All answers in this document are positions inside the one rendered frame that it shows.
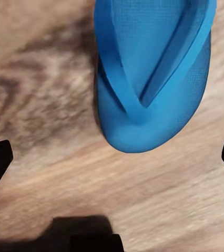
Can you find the sandal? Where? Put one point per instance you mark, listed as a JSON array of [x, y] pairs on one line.
[[152, 70]]

